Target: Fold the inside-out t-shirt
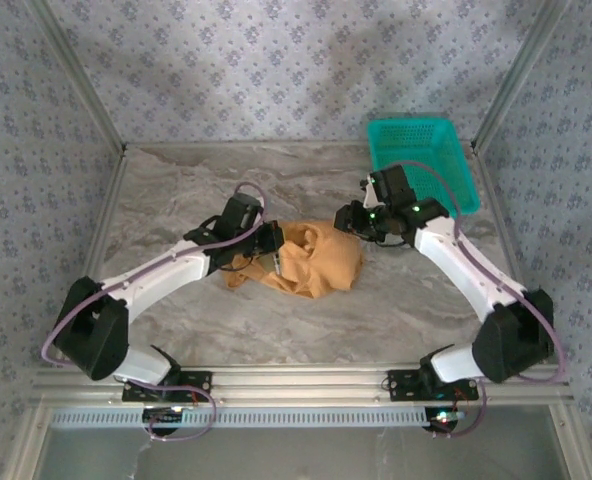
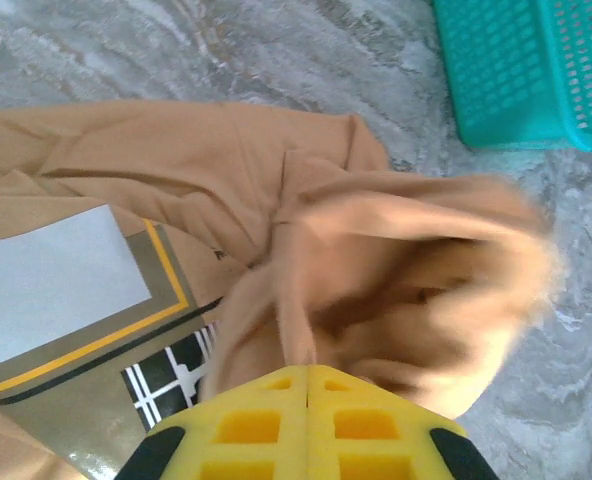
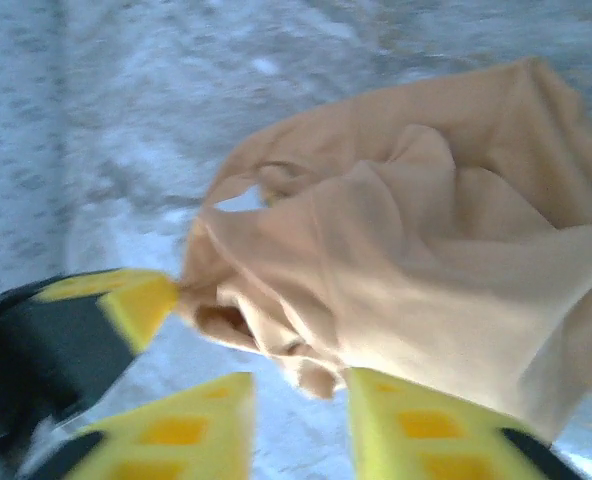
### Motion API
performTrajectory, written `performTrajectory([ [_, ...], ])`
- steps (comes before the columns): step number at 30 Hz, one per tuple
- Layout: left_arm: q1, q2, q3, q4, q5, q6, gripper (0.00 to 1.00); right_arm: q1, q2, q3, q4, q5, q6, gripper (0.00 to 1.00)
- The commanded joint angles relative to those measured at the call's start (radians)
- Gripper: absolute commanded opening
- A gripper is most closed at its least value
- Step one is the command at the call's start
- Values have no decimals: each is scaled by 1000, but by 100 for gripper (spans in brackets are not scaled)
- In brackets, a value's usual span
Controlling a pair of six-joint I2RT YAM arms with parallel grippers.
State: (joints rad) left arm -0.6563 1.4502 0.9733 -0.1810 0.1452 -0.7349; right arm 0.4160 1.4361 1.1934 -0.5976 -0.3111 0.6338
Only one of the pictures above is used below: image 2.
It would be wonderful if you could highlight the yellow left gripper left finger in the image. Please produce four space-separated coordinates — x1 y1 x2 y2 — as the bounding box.
114 364 310 480

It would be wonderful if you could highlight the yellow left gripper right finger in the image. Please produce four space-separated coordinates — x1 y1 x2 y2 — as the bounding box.
305 364 501 480

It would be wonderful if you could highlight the tan t-shirt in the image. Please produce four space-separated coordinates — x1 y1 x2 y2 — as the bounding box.
0 98 565 480

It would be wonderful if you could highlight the teal plastic slotted basket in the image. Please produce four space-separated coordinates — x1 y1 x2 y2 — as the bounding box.
432 0 592 155

